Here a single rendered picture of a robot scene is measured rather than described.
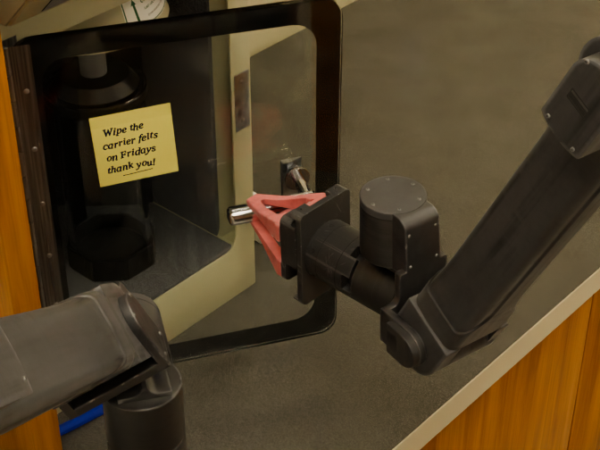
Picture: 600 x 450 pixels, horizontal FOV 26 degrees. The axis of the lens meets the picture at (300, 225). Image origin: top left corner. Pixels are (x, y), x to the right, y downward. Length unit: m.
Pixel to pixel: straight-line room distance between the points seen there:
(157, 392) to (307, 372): 0.56
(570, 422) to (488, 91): 0.50
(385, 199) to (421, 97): 0.88
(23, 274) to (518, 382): 0.73
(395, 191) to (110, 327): 0.36
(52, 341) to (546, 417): 1.16
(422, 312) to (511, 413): 0.64
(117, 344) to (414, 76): 1.25
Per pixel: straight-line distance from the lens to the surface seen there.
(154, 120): 1.22
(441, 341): 1.06
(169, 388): 0.91
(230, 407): 1.41
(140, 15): 1.30
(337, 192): 1.18
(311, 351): 1.48
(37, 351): 0.70
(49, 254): 1.28
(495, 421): 1.65
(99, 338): 0.81
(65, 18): 1.21
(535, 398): 1.73
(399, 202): 1.09
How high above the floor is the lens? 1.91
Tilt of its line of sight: 36 degrees down
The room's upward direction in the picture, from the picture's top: straight up
